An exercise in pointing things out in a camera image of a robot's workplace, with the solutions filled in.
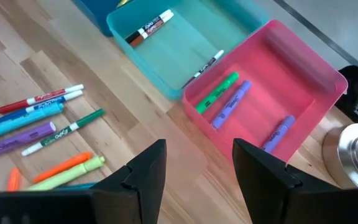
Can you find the silver lamp white shade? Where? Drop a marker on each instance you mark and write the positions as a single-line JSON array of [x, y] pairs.
[[353, 155]]

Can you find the purple Sharpie highlighter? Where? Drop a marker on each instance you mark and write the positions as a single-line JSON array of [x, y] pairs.
[[17, 141], [232, 104], [278, 133]]

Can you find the pink plastic bin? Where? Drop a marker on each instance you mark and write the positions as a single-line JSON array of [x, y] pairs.
[[291, 77]]

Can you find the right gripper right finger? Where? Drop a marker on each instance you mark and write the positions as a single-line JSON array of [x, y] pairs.
[[259, 186]]

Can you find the orange highlighter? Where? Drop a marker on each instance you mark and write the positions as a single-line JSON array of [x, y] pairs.
[[13, 180], [62, 166]]

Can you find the yellow-green Sharpie highlighter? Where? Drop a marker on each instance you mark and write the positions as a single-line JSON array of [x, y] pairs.
[[73, 172]]

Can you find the green Expo marker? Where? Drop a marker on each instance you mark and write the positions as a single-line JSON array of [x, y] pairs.
[[85, 118]]

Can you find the black Expo marker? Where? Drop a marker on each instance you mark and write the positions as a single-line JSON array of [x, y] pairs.
[[148, 27]]

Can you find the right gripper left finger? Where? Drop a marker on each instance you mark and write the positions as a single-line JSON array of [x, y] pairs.
[[148, 186]]

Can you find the brown Expo marker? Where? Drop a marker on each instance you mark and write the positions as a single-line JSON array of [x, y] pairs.
[[152, 31]]

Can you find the green Sharpie highlighter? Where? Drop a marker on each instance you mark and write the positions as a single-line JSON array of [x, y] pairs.
[[217, 92]]

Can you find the teal highlighter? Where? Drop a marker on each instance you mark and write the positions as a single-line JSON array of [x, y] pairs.
[[20, 122]]

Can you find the yellow highlighter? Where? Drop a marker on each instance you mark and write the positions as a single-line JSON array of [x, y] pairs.
[[123, 2]]

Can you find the blue plastic bin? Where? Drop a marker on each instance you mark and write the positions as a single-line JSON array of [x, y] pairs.
[[95, 12]]

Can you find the thin plum Expo marker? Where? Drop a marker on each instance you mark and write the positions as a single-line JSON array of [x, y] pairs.
[[202, 70]]

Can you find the blue Expo marker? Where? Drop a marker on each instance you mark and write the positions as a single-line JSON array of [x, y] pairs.
[[47, 104]]

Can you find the teal plastic bin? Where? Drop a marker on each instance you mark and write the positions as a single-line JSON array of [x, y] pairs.
[[179, 53]]

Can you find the red Expo marker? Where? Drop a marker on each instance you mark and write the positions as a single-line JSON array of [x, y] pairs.
[[36, 99]]

